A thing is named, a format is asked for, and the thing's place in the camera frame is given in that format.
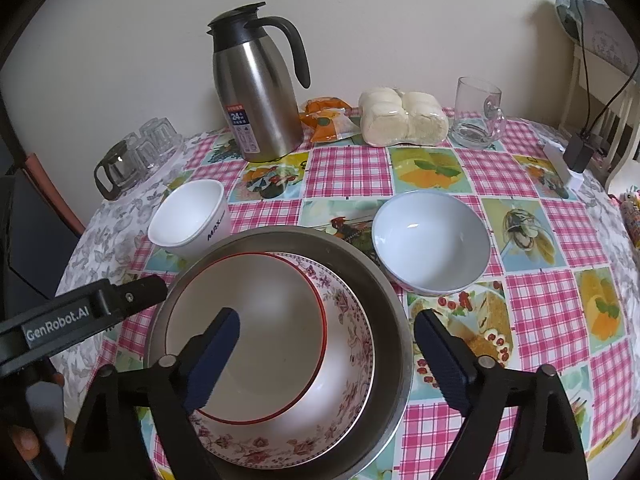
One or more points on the orange chair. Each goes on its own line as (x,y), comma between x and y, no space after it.
(50,185)

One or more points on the floral plate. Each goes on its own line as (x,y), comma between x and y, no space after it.
(345,330)

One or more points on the pink checked tablecloth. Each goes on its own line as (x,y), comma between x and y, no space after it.
(540,310)

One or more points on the white paper cup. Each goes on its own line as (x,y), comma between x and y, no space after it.
(185,215)

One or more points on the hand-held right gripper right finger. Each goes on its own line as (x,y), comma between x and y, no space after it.
(445,360)

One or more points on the grey floral seat cushion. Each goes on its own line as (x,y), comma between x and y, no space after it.
(605,30)

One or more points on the white power strip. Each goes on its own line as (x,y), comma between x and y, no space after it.
(555,157)

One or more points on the clear glass mug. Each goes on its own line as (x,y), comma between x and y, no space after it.
(470,130)

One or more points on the orange snack packet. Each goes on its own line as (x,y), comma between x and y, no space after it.
(325,125)

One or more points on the person's left hand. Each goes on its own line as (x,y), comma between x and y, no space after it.
(25,442)

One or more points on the stainless steel thermos jug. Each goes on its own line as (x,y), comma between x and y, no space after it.
(255,95)

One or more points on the black power adapter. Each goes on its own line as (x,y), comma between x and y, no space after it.
(582,152)

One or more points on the dark furniture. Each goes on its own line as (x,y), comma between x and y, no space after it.
(30,240)

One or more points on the bag of steamed buns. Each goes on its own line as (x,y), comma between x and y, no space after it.
(400,115)

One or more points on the red-rimmed white bowl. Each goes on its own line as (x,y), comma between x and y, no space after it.
(270,310)

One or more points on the glass coffee pot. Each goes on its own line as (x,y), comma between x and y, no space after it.
(117,167)

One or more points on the large steel plate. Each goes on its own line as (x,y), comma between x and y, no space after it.
(385,310)

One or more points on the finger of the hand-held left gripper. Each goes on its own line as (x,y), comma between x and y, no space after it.
(145,292)

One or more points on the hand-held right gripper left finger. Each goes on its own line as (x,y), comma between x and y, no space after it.
(215,360)

